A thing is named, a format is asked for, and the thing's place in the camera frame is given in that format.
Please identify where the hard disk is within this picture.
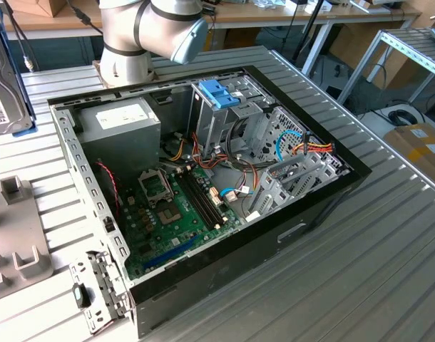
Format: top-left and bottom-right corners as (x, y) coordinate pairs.
(0, 6), (39, 138)

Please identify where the grey metal disk bay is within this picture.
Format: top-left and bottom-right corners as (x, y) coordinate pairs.
(245, 155), (349, 222)

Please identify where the white board connector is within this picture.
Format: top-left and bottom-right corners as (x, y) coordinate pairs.
(209, 186), (222, 209)

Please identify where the black RAM slot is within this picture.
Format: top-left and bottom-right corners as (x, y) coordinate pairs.
(185, 170), (222, 227)
(190, 170), (227, 224)
(175, 172), (212, 231)
(180, 171), (217, 229)

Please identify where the grey metal drive cage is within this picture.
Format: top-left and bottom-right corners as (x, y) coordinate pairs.
(187, 73), (277, 161)

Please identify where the CPU socket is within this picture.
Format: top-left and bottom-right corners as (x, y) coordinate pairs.
(156, 204), (185, 227)

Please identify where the metal socket cover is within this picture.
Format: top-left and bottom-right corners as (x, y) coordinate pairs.
(137, 170), (175, 209)

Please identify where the blue plastic drive latch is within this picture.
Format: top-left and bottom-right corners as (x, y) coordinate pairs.
(198, 80), (242, 110)

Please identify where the green motherboard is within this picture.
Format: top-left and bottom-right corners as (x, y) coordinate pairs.
(119, 165), (247, 281)

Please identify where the blue expansion slot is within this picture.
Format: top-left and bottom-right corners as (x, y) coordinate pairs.
(142, 233), (200, 271)

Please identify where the black open PC case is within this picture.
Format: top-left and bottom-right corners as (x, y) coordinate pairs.
(47, 65), (372, 339)

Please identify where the grey power supply unit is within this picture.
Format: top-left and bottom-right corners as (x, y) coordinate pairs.
(76, 96), (162, 182)

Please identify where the black case fan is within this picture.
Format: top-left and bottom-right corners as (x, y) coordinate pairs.
(94, 158), (123, 229)

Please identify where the black tripod pole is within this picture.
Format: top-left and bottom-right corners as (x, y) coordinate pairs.
(291, 0), (325, 63)

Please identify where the black oval latch button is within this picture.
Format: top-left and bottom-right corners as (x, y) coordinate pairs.
(71, 283), (93, 309)

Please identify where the cardboard box with yellow tape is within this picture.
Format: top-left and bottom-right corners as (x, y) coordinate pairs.
(383, 123), (435, 195)

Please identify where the wooden desk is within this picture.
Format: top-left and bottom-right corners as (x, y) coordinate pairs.
(0, 0), (424, 78)

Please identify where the grey parts rack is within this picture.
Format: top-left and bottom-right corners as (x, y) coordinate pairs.
(0, 174), (54, 304)

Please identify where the metal slat side table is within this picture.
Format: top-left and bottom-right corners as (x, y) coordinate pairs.
(337, 27), (435, 108)

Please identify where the small brown box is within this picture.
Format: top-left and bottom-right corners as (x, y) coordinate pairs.
(14, 0), (67, 18)

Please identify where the blue wire with white tag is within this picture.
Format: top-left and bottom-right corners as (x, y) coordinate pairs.
(219, 187), (256, 201)

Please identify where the red wire bundle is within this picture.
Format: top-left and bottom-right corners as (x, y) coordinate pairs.
(190, 131), (240, 172)

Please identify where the black cable bundle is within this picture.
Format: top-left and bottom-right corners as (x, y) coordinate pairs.
(226, 115), (261, 168)

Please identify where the multicoloured wire bundle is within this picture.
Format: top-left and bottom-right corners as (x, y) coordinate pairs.
(235, 159), (261, 217)

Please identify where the yellow wire bundle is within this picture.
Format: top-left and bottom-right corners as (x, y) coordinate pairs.
(169, 138), (187, 161)

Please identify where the blue disk data wire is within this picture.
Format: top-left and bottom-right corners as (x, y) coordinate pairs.
(273, 129), (303, 163)

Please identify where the red fan wire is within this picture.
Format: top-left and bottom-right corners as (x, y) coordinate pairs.
(95, 160), (121, 217)

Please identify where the orange red power wire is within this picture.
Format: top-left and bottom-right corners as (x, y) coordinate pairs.
(292, 132), (337, 156)

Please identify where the metal expansion slot bracket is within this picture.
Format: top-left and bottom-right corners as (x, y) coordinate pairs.
(68, 249), (136, 336)

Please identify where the coiled black cable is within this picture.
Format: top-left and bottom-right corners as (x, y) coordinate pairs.
(387, 108), (424, 126)

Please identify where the black cable with connector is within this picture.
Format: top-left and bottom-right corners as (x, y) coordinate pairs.
(66, 0), (104, 35)

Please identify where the cable with silver plug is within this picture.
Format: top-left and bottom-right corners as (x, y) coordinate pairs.
(3, 0), (36, 73)

